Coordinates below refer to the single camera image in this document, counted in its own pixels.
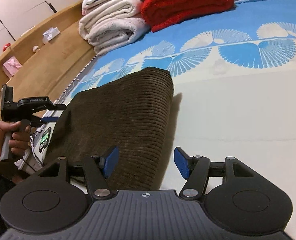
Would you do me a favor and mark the pink gift box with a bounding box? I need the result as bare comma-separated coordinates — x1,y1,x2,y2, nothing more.
2,56,22,78

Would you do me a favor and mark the white tissue pack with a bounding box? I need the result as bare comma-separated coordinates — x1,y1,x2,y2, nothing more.
42,27,60,44

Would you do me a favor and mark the small red object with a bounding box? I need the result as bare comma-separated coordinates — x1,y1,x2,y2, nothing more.
2,43,11,51

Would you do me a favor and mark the white folded blanket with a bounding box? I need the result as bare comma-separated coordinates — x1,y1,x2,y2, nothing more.
79,0,150,56

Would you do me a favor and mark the blue white patterned bedsheet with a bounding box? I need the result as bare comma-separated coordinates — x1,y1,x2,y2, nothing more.
65,0,296,239

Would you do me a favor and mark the red folded blanket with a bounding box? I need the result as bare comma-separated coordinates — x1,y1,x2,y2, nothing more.
141,0,234,32

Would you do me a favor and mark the wooden bedside bench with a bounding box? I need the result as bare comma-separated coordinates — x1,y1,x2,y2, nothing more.
0,2,95,119

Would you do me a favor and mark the person's left hand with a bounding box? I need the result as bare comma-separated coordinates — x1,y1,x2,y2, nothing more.
0,121,31,164

